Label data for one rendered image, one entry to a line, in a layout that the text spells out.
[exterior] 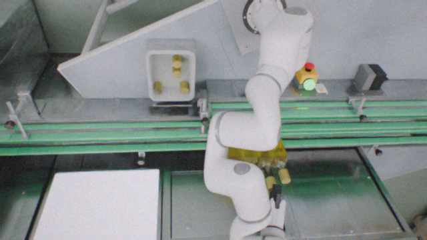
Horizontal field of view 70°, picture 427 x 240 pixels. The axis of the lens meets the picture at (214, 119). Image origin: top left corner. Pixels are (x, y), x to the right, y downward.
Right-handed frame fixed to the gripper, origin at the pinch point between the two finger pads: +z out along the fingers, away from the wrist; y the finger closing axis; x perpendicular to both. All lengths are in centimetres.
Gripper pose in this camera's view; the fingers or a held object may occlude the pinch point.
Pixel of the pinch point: (275, 193)
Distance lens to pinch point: 110.0
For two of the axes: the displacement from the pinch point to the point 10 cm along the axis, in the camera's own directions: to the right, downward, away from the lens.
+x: -9.8, -1.9, 1.0
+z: 2.0, -6.3, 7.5
